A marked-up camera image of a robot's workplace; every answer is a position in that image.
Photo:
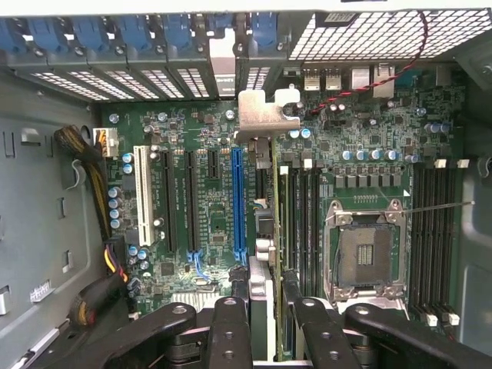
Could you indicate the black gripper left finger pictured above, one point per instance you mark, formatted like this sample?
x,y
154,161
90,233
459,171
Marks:
x,y
230,338

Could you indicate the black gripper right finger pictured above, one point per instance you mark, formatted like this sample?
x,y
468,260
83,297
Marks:
x,y
323,338

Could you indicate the white expansion slot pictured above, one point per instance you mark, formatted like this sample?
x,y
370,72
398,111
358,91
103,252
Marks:
x,y
143,192

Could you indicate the short black expansion slot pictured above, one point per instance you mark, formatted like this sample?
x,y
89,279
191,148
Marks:
x,y
214,165

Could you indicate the black open PC case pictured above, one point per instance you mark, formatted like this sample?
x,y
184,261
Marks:
x,y
476,250

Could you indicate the silver chipset heat sink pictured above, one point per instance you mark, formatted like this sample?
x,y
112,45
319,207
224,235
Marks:
x,y
192,298

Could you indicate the CPU socket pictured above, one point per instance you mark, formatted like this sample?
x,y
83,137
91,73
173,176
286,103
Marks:
x,y
365,250

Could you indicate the green motherboard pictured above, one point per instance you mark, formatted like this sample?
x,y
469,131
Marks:
x,y
215,200

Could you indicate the thin metal locking lever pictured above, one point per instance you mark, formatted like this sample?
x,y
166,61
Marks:
x,y
438,207

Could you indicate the metal socket cover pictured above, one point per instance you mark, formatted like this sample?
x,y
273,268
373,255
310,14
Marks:
x,y
369,301

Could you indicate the blue expansion slot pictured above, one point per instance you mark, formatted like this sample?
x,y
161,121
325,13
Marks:
x,y
239,200

